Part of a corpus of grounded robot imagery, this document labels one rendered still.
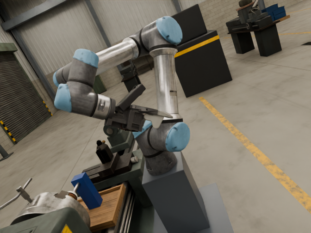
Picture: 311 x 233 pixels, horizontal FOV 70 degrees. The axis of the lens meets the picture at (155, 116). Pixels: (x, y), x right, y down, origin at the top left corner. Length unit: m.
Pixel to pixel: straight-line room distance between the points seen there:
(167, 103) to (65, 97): 0.40
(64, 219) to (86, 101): 0.41
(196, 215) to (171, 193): 0.17
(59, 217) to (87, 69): 0.50
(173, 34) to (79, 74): 0.41
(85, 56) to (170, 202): 0.73
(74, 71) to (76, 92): 0.06
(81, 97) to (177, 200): 0.66
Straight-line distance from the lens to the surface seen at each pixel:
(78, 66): 0.70
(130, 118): 0.70
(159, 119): 0.71
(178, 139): 0.86
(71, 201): 1.12
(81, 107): 0.67
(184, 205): 1.11
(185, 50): 5.51
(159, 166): 1.01
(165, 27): 0.90
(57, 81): 0.83
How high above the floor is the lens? 1.64
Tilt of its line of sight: 18 degrees down
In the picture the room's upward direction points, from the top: 25 degrees counter-clockwise
